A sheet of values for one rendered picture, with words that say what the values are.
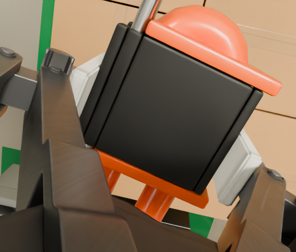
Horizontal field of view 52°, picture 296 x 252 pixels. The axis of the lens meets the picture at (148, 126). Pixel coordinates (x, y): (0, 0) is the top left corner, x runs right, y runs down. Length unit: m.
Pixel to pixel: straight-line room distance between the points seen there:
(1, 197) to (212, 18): 1.01
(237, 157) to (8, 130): 1.62
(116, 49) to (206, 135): 0.06
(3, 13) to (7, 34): 0.09
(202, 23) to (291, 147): 0.87
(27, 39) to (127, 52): 1.42
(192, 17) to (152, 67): 0.03
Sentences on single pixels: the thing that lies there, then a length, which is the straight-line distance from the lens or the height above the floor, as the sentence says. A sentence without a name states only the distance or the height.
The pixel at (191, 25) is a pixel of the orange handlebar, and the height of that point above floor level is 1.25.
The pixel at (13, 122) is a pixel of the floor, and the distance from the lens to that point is 1.71.
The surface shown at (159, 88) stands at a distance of 0.16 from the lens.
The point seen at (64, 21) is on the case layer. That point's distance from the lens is 0.92.
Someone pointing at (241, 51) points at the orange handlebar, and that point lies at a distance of 0.17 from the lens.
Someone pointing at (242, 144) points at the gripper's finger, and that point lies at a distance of 0.16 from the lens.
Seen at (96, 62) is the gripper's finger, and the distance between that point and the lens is 0.16.
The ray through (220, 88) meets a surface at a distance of 0.16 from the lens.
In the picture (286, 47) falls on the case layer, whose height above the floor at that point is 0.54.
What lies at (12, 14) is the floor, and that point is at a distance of 1.59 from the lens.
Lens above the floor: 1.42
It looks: 69 degrees down
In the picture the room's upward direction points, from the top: 168 degrees counter-clockwise
